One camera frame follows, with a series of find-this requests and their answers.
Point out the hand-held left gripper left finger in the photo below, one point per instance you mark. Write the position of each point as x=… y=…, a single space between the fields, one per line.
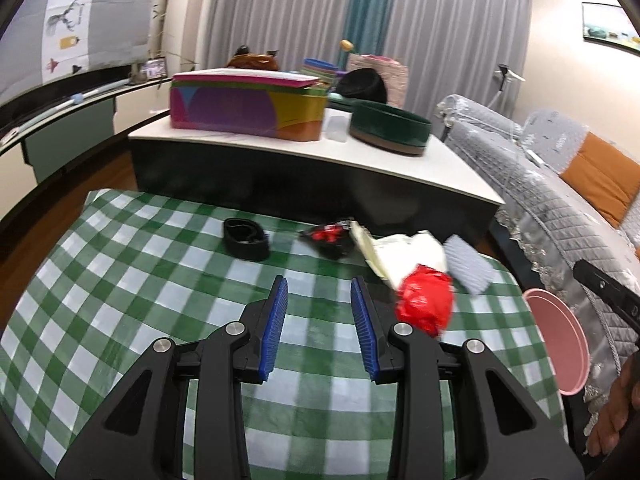
x=272 y=330

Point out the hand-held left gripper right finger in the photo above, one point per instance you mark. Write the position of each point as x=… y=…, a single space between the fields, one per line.
x=364 y=330

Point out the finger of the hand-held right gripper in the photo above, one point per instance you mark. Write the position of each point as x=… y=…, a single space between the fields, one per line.
x=607 y=290

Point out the red plastic bag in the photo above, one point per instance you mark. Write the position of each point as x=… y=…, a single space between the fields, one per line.
x=425 y=302

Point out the pink plastic bin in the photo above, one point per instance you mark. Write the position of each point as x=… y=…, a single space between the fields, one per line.
x=560 y=340

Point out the person's right hand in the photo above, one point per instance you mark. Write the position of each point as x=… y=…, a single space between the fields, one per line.
x=612 y=410

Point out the black band loop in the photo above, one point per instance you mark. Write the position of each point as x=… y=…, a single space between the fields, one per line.
x=245 y=252

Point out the white crumpled paper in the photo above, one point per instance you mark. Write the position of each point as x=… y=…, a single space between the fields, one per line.
x=415 y=252

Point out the grey quilted sofa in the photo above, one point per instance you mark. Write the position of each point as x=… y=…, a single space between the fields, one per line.
x=550 y=210

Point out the red black wrapper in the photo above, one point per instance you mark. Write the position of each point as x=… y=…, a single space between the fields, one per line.
x=325 y=235

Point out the green checkered tablecloth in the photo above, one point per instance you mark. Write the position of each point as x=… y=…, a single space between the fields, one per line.
x=150 y=280

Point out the green round container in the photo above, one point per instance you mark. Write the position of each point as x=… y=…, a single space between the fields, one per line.
x=390 y=127

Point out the clear plastic cup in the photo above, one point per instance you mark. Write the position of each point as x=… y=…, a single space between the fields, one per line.
x=336 y=127

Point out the colourful tin box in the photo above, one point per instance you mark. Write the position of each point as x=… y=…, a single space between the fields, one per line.
x=225 y=110

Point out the black hat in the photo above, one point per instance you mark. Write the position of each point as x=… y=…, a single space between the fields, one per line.
x=362 y=87

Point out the pink lace basket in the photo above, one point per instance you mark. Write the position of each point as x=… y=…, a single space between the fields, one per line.
x=395 y=80

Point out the stack of coloured bowls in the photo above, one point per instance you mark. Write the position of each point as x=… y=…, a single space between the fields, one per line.
x=320 y=67

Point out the brown figurine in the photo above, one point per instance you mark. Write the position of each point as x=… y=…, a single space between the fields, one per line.
x=255 y=62

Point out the dark media cabinet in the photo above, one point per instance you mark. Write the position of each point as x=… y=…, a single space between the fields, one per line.
x=70 y=135

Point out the grey curtain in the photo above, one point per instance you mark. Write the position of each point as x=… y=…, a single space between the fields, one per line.
x=455 y=30
x=280 y=10

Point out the white rod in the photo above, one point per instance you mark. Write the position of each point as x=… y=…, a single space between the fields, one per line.
x=65 y=104

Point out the teal curtain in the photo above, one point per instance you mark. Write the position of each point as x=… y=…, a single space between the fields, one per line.
x=370 y=5

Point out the grey printed cover cloth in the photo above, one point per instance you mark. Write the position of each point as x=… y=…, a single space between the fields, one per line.
x=110 y=25

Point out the framed wall picture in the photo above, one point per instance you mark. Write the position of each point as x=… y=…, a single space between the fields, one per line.
x=612 y=25

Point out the small photo frame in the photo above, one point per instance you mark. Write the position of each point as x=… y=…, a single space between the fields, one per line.
x=152 y=69

